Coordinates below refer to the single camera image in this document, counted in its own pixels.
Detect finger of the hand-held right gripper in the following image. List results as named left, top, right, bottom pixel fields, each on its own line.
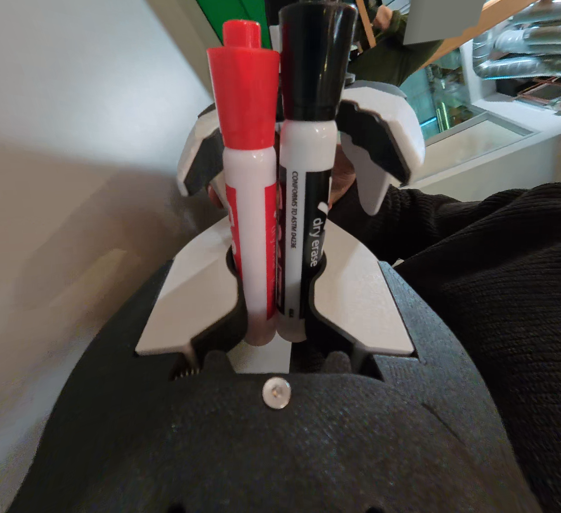
left=176, top=102, right=226, bottom=197
left=337, top=86, right=426, bottom=216

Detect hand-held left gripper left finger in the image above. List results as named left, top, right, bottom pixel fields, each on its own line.
left=135, top=220, right=246, bottom=356

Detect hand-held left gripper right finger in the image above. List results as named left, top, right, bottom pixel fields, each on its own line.
left=313, top=222, right=416, bottom=357

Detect red dry erase marker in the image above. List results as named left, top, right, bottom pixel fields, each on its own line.
left=207, top=19, right=281, bottom=346

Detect black dry erase marker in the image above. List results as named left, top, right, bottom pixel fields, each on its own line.
left=277, top=0, right=358, bottom=343

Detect person's right hand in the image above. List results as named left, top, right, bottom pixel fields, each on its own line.
left=329, top=145, right=358, bottom=212

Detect white ledge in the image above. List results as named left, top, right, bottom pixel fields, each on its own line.
left=412, top=99, right=561, bottom=189

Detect silver ventilation ducts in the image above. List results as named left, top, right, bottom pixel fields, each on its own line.
left=473, top=0, right=561, bottom=80

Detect wooden beam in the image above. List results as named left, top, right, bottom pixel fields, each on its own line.
left=421, top=0, right=561, bottom=69

